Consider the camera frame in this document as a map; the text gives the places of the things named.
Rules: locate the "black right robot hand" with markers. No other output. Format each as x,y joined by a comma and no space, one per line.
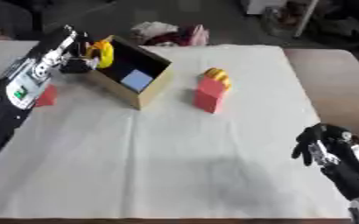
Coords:
336,160

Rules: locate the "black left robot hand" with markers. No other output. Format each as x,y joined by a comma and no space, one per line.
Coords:
78,58

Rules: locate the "yellow toy banana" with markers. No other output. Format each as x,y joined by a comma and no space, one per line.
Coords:
105,53

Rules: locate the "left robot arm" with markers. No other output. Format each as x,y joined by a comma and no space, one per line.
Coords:
24,84

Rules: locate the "tan cardboard box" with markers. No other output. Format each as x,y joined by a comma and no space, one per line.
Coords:
136,73

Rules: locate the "red toy fries box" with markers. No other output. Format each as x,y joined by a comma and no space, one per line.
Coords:
212,90

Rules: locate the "light blue square block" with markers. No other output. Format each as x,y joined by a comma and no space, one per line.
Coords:
136,80

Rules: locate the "pink and white bag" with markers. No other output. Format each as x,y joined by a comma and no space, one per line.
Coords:
169,35

